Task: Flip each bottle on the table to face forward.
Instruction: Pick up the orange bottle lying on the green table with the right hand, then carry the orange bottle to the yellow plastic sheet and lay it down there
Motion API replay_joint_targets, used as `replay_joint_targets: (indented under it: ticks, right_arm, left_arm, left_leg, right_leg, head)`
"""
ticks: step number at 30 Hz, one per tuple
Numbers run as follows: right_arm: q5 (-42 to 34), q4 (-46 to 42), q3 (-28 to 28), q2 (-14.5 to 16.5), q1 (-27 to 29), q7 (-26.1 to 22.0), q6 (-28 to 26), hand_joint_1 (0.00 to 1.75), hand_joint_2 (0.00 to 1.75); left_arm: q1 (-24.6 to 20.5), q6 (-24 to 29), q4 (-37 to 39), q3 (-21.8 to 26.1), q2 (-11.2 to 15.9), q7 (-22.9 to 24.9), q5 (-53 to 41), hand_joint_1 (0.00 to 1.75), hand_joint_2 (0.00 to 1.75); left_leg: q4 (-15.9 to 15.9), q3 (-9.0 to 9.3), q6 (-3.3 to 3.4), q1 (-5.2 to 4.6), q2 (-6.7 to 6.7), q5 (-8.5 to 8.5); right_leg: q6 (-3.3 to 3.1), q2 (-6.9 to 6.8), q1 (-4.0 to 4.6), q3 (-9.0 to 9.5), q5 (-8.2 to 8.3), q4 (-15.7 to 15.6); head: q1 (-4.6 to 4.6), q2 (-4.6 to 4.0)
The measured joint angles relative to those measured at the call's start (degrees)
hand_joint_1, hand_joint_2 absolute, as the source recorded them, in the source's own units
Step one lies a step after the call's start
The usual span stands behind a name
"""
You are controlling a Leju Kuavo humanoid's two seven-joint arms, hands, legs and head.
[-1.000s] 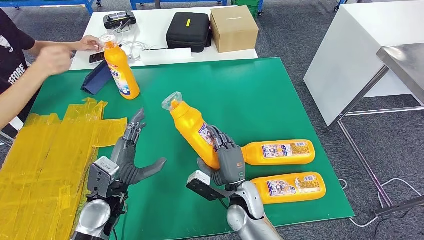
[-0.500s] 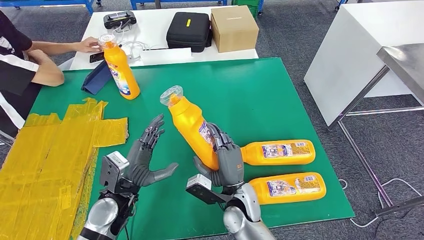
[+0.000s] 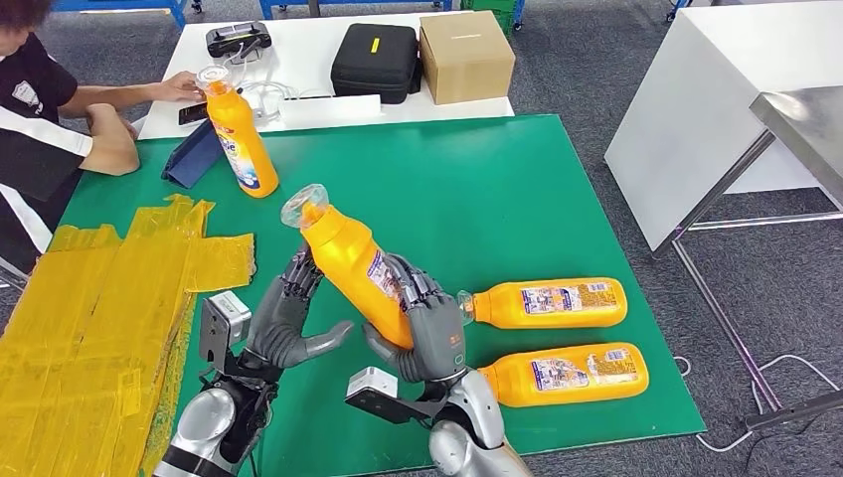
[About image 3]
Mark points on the black handheld controller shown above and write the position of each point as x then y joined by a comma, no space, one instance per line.
237,38

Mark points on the blue steel rack frame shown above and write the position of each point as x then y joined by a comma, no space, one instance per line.
519,10
122,5
293,5

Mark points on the large white table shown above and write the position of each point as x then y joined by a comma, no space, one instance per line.
714,99

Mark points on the tablet in blue case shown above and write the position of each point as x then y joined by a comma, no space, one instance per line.
194,155

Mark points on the white power adapter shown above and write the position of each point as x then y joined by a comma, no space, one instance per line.
260,108

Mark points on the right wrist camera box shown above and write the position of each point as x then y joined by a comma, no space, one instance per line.
375,388

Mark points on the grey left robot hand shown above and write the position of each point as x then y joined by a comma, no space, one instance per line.
276,329

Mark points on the stainless steel table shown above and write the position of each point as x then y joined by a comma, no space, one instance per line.
803,125

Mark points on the green table mat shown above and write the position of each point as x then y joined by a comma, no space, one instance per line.
428,197

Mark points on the blue trolley frame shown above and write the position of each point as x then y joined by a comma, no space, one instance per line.
675,8

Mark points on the person's left forearm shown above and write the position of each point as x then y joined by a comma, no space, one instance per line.
108,99

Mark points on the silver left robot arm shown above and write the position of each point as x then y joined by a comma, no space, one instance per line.
204,421

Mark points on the person's left hand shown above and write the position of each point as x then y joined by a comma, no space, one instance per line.
178,87

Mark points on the cardboard box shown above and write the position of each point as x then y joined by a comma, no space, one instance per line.
464,59

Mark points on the orange detergent bottle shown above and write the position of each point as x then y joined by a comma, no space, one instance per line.
593,375
560,304
342,257
253,161

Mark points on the green plastic crate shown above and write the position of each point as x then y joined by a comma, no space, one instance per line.
490,8

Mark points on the smartphone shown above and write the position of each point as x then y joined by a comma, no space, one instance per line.
193,113

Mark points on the person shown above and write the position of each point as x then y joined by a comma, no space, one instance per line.
29,145

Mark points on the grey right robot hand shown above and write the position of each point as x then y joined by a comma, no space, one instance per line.
438,336

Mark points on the black carry case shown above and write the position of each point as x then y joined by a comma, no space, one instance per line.
375,66

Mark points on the person's right forearm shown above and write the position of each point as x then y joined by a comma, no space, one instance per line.
112,145

